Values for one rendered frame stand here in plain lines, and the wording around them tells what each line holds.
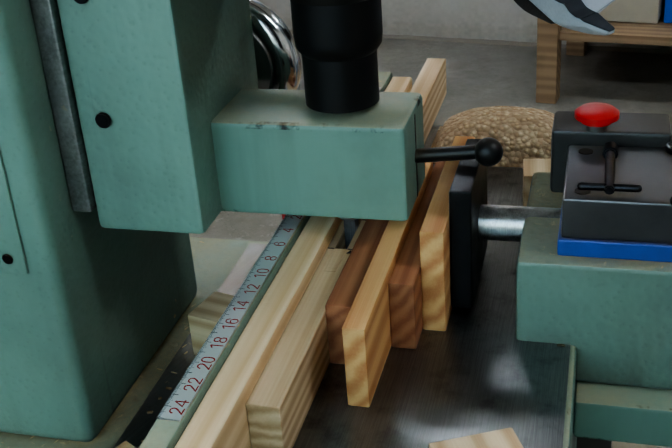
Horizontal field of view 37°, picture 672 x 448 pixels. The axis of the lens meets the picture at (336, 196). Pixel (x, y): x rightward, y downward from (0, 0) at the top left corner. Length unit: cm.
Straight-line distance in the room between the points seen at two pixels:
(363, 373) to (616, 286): 17
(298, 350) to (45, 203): 20
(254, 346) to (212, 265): 40
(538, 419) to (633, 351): 10
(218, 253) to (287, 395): 45
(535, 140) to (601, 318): 29
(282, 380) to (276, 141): 18
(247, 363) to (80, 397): 21
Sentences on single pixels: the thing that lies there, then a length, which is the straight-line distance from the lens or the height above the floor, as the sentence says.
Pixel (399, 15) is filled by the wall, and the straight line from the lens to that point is 432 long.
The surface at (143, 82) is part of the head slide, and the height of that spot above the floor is 108.
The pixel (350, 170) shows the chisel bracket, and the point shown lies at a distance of 67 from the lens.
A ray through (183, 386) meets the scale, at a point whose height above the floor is 96.
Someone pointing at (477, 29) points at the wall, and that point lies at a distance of 423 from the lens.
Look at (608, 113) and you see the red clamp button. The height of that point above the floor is 102.
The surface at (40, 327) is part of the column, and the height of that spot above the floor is 91.
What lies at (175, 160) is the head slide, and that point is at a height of 102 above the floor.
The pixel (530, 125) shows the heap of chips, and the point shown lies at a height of 93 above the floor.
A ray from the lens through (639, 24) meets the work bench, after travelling 360.
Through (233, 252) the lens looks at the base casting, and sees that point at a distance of 101.
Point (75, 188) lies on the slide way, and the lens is 71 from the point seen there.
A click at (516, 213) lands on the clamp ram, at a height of 96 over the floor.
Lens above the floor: 128
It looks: 26 degrees down
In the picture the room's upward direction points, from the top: 4 degrees counter-clockwise
